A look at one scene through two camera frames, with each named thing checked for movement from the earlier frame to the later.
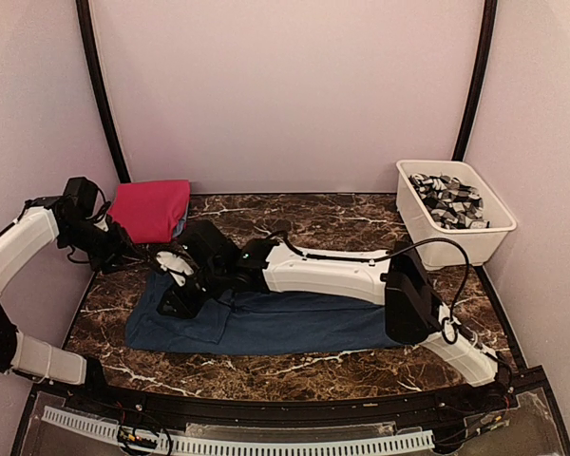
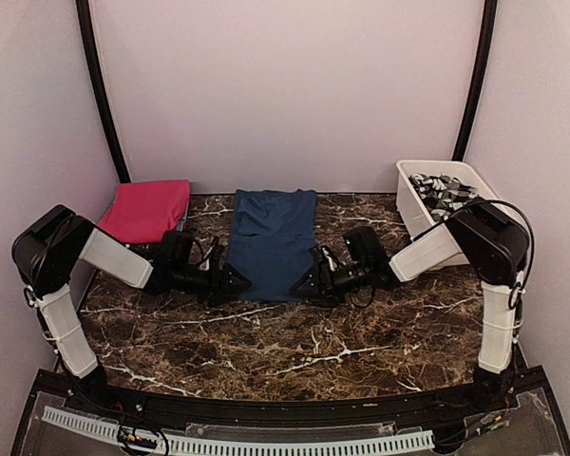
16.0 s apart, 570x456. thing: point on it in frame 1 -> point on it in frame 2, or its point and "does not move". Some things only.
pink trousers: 150,211 does not move
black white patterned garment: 451,202 does not move
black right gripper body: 190,303 -> 333,284
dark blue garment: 244,321 -> 271,234
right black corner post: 476,78 does not move
